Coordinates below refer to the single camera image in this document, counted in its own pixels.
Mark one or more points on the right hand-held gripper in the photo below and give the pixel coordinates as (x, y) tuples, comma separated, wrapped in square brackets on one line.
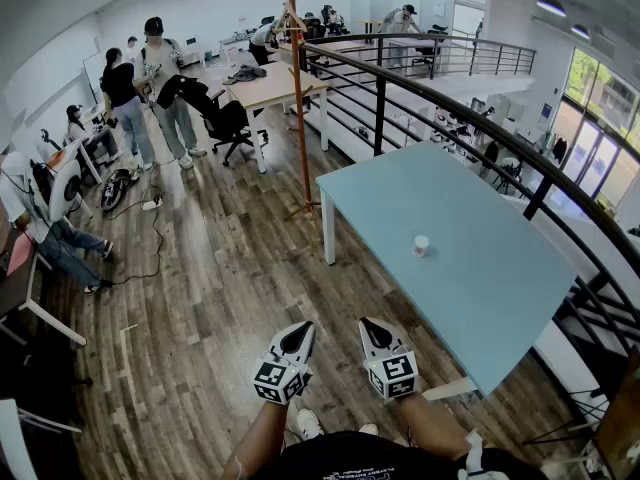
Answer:
[(395, 375)]

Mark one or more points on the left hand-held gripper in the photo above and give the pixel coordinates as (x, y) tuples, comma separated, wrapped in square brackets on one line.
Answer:
[(277, 380)]

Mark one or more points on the small white cup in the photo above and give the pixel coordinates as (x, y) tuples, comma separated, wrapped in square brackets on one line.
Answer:
[(421, 247)]

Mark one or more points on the person's right forearm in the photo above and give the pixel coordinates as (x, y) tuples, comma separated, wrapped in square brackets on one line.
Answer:
[(435, 428)]

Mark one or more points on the person's left forearm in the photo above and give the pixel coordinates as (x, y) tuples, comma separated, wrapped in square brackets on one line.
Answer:
[(255, 443)]

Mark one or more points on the person's white left shoe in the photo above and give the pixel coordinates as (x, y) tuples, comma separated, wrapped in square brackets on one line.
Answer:
[(309, 424)]

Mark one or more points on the person's white shoe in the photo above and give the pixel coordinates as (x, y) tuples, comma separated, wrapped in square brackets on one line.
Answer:
[(369, 429), (309, 424)]

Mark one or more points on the white table leg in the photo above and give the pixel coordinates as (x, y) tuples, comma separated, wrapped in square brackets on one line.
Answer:
[(450, 389), (328, 228)]

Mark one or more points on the person's white right shoe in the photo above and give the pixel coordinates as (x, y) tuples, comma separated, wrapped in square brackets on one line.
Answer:
[(369, 429)]

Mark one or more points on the person's black shirt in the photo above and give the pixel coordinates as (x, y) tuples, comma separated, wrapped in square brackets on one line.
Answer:
[(375, 458)]

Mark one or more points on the white power strip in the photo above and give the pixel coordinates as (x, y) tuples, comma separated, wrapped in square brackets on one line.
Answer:
[(151, 203)]

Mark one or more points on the black curved metal railing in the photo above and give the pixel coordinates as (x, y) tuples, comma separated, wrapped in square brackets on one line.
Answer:
[(381, 118)]

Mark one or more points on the wooden coat rack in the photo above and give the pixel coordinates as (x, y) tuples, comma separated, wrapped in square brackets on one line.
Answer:
[(300, 118)]

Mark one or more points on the white and black robot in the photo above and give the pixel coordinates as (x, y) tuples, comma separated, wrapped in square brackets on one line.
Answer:
[(450, 123)]

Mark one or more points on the black office chair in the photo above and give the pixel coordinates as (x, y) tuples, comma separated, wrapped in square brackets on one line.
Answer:
[(314, 28), (430, 48), (230, 120)]

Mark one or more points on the black bag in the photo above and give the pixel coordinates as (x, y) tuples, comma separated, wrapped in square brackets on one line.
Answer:
[(116, 190)]

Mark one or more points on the white-legged wooden desk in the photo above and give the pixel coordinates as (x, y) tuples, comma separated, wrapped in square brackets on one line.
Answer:
[(280, 85)]

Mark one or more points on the brown wooden side table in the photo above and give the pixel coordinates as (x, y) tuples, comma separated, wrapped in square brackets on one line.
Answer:
[(622, 418)]

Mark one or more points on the clothes rack with garments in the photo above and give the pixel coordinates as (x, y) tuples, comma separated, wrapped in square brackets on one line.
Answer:
[(559, 149)]

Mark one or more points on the grey cloth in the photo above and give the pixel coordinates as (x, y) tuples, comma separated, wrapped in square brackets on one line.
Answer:
[(247, 74)]

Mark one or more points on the black jacket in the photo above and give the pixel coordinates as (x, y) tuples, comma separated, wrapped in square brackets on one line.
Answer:
[(175, 93)]

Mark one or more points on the white round exercise machine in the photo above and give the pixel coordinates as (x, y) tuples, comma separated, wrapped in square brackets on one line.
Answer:
[(62, 188)]

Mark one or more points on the glass entrance doors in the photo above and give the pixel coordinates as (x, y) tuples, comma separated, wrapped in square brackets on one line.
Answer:
[(595, 158)]

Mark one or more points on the dark-topped white-legged table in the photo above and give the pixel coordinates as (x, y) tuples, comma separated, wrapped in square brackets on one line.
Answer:
[(12, 288)]

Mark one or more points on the pink folder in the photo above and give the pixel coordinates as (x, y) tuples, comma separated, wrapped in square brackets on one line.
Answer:
[(20, 255)]

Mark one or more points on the white desk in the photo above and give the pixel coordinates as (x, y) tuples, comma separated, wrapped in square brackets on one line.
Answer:
[(235, 42)]

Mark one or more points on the wooden clothes hanger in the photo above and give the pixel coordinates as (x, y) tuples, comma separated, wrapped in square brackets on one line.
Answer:
[(290, 29)]

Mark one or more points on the whiteboard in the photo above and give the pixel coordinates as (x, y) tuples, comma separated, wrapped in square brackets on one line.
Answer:
[(94, 75)]

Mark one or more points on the black pendant lamp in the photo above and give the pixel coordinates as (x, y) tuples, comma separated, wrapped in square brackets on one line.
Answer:
[(581, 32), (551, 7)]

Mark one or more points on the blue wall sign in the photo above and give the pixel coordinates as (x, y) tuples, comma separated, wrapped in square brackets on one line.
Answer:
[(547, 112)]

